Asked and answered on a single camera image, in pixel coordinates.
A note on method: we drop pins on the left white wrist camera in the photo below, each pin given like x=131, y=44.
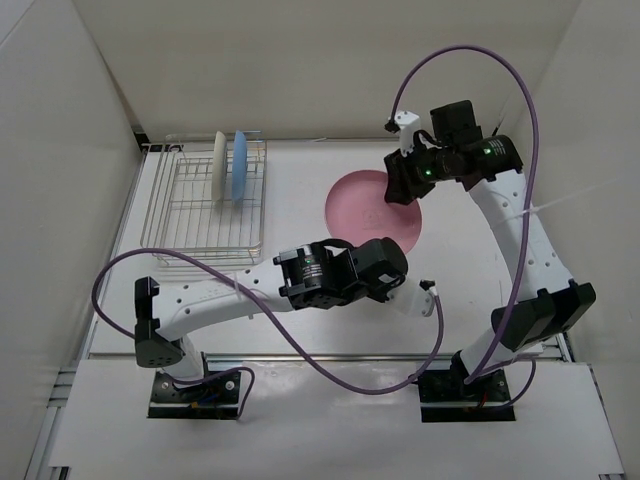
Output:
x=414, y=298

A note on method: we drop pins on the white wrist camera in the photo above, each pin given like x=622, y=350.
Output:
x=404, y=124
x=414, y=298

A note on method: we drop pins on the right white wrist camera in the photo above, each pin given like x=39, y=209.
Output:
x=404, y=124

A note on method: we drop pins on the metal wire dish rack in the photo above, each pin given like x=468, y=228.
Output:
x=181, y=215

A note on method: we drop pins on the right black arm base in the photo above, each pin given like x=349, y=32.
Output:
x=443, y=400

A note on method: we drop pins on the pink plate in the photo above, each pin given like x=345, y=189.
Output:
x=356, y=211

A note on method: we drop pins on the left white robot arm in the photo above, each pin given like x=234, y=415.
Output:
x=319, y=275

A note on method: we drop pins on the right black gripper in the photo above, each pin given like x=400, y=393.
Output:
x=399, y=179

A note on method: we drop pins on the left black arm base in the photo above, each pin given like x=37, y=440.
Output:
x=218, y=399

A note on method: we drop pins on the cream plate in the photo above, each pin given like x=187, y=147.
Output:
x=219, y=167

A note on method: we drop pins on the blue plate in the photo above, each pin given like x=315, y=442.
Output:
x=239, y=167

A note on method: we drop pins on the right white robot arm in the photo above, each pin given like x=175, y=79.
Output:
x=545, y=298

